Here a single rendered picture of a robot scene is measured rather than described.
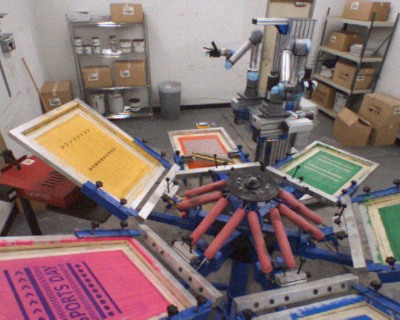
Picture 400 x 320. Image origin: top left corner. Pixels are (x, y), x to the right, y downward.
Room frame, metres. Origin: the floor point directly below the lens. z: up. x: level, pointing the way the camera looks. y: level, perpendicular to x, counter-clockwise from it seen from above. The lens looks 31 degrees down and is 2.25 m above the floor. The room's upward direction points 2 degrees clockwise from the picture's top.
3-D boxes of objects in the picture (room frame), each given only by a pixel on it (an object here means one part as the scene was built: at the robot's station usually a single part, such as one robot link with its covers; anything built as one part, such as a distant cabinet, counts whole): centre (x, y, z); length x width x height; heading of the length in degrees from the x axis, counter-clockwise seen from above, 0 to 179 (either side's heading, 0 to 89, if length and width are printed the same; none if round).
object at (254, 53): (3.22, -0.51, 1.63); 0.15 x 0.12 x 0.55; 174
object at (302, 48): (2.61, -0.80, 1.63); 0.15 x 0.12 x 0.55; 86
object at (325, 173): (1.97, -0.93, 1.05); 1.08 x 0.61 x 0.23; 135
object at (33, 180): (1.71, 1.08, 1.06); 0.61 x 0.46 x 0.12; 75
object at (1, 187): (1.53, 1.33, 1.06); 0.24 x 0.12 x 0.09; 75
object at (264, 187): (1.33, -0.29, 0.67); 0.39 x 0.39 x 1.35
